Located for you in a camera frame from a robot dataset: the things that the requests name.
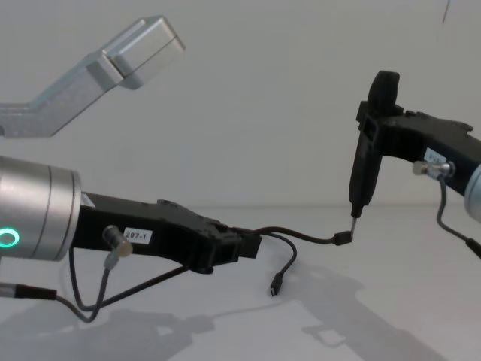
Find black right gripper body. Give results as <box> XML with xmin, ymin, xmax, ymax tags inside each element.
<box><xmin>382</xmin><ymin>110</ymin><xmax>481</xmax><ymax>197</ymax></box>

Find black power adapter with cable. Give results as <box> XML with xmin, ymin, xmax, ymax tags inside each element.
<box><xmin>268</xmin><ymin>70</ymin><xmax>401</xmax><ymax>299</ymax></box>

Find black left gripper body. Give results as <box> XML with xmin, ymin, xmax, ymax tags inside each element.
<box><xmin>73</xmin><ymin>191</ymin><xmax>228</xmax><ymax>267</ymax></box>

